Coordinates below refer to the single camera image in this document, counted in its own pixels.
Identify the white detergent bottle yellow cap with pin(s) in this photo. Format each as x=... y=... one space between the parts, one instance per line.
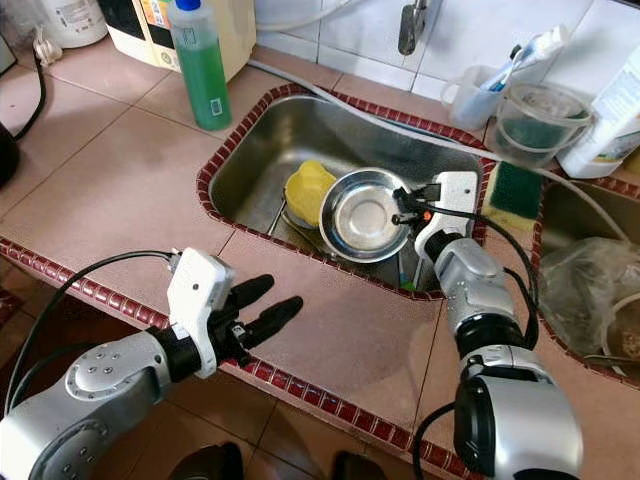
x=610 y=130

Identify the black left robot foot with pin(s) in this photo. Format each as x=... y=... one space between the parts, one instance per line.
x=205 y=462

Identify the yellow plastic bowl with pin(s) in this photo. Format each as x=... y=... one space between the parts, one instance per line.
x=308 y=192

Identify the chrome wall tap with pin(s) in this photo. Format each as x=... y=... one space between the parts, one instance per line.
x=412 y=30

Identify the clear plastic bag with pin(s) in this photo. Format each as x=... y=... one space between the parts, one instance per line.
x=575 y=290

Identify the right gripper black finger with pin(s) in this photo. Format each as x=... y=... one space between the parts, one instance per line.
x=400 y=195
x=399 y=219

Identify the steel fork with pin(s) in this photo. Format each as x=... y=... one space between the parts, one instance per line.
x=280 y=215

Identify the stainless steel sink basin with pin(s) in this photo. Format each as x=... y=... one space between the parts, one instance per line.
x=360 y=130
x=575 y=215

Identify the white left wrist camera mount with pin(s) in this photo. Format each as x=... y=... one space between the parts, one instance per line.
x=198 y=295

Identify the white jar green lid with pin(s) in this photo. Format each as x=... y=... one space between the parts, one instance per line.
x=75 y=20

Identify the black robot foot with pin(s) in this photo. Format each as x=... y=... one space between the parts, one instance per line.
x=205 y=462
x=360 y=468

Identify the green yellow dish sponge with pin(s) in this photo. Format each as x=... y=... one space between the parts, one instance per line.
x=515 y=195

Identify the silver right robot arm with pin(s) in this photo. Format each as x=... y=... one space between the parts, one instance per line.
x=480 y=300

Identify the black right robot foot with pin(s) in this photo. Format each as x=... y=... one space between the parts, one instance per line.
x=360 y=468

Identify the clear round plastic container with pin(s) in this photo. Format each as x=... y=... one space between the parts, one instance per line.
x=540 y=135

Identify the blue toothbrush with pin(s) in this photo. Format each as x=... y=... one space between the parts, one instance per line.
x=508 y=72

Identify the beige water ionizer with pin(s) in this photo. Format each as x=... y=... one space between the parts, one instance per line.
x=135 y=30

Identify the white power plug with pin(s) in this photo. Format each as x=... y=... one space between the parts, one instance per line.
x=46 y=47

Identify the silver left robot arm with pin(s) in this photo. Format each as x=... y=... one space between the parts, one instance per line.
x=90 y=400

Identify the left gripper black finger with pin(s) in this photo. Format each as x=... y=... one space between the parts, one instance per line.
x=252 y=292
x=275 y=320

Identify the black electric kettle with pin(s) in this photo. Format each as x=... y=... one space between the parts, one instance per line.
x=8 y=155

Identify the green dish soap bottle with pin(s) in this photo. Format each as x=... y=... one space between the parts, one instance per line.
x=200 y=85

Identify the steel mesh strainer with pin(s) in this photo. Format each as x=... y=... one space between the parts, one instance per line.
x=615 y=335

